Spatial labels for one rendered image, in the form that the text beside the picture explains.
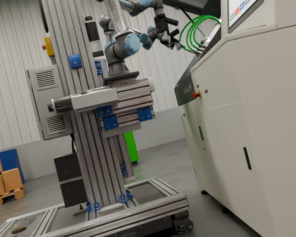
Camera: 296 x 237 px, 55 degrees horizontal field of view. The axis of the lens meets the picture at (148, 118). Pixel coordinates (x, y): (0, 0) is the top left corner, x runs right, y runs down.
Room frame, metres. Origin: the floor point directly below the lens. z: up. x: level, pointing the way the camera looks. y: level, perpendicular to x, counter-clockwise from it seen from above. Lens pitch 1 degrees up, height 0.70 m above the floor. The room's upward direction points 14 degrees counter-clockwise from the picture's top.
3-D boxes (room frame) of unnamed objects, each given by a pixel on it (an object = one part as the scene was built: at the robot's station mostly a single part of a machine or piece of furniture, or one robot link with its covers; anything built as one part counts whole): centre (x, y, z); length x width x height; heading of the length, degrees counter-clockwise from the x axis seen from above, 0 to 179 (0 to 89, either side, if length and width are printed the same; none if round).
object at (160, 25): (2.09, -0.26, 1.39); 0.09 x 0.08 x 0.12; 94
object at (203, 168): (2.21, -0.32, 0.44); 0.65 x 0.02 x 0.68; 4
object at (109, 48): (1.87, 0.11, 1.20); 0.13 x 0.12 x 0.14; 47
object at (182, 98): (2.21, -0.34, 0.87); 0.62 x 0.04 x 0.16; 4
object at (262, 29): (1.52, -0.48, 0.96); 0.70 x 0.22 x 0.03; 4
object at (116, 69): (1.88, 0.11, 1.09); 0.15 x 0.15 x 0.10
